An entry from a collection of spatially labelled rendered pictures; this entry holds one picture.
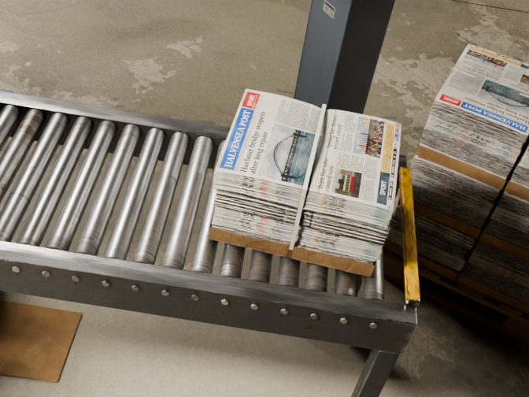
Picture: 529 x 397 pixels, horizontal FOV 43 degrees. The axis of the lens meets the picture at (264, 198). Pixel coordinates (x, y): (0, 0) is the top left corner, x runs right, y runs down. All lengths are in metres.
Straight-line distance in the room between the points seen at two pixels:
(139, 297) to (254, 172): 0.38
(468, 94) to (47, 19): 2.37
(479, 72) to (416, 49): 1.67
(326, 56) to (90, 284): 1.15
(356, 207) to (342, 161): 0.12
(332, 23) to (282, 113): 0.73
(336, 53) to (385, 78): 1.40
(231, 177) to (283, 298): 0.29
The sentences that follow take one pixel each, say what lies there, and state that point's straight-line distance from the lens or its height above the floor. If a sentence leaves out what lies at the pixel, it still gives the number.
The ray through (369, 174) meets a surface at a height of 1.03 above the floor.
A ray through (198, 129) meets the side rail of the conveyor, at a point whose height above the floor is 0.80.
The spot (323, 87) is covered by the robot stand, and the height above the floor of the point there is 0.64.
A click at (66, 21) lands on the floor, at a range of 3.75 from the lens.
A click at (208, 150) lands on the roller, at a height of 0.79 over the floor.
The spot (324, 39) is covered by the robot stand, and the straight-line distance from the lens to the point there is 2.24.
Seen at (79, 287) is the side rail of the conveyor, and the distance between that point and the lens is 1.53.
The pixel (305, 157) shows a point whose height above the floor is 1.03.
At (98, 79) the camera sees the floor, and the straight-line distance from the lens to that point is 3.33.
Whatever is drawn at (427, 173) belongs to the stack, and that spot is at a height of 0.55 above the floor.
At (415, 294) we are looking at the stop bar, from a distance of 1.51.
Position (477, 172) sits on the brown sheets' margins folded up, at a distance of 2.16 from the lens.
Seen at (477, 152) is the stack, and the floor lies 0.70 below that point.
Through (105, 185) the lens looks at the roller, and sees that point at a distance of 1.65.
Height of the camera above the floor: 1.97
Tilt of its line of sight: 45 degrees down
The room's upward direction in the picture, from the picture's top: 10 degrees clockwise
